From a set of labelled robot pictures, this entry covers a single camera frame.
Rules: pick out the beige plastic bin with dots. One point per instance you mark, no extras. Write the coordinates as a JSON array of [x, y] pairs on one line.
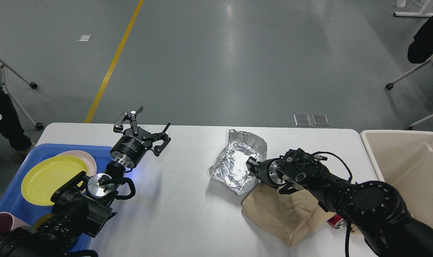
[[404, 159]]

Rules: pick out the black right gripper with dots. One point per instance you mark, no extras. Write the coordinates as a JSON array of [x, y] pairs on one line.
[[266, 171]]

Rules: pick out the floor outlet cover plates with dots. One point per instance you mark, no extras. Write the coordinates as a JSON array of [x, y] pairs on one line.
[[307, 120]]

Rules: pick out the crushed red soda can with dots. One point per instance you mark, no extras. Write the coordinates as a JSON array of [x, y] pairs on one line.
[[337, 222]]

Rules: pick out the white table frame background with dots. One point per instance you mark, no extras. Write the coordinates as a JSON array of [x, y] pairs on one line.
[[414, 8]]

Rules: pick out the white rolling stand left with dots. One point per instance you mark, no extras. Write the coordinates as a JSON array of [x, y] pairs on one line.
[[6, 70]]

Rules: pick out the pink mug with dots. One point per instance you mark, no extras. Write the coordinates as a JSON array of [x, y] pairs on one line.
[[9, 222]]

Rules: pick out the yellow plastic plate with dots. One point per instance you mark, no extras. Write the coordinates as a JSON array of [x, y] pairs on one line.
[[41, 182]]

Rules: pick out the person at left edge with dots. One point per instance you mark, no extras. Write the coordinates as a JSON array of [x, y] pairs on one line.
[[10, 127]]

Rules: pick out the person in black clothing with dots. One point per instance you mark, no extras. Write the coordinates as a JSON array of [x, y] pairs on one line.
[[422, 46]]

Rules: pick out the brown paper bag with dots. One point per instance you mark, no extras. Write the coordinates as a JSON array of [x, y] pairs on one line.
[[290, 217]]

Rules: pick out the aluminium foil tray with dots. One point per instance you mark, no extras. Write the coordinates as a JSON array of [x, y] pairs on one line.
[[230, 167]]

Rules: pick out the white paper scrap on floor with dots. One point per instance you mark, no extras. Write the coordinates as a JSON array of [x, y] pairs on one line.
[[85, 38]]

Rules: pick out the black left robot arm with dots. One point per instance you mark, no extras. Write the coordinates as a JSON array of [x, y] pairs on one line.
[[82, 204]]

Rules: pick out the pink plate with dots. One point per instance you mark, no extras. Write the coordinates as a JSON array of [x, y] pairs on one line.
[[85, 157]]

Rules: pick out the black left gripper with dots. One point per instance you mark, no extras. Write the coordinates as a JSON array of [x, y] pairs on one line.
[[130, 150]]

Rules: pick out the blue plastic tray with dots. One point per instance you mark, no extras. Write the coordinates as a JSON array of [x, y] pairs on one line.
[[13, 202]]

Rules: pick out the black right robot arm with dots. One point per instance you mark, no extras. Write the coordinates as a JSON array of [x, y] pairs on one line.
[[374, 207]]

